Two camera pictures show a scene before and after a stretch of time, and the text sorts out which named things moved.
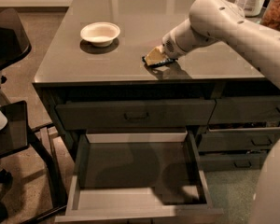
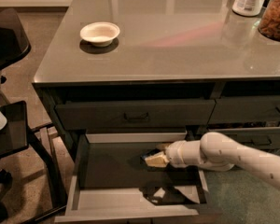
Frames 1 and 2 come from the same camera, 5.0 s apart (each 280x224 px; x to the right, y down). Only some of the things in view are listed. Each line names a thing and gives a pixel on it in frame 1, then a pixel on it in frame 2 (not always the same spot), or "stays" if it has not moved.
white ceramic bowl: (100, 34) stays
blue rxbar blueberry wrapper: (159, 63) -> (152, 152)
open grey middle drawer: (140, 175) stays
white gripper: (172, 48) -> (174, 154)
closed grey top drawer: (134, 113) stays
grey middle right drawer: (239, 139) stays
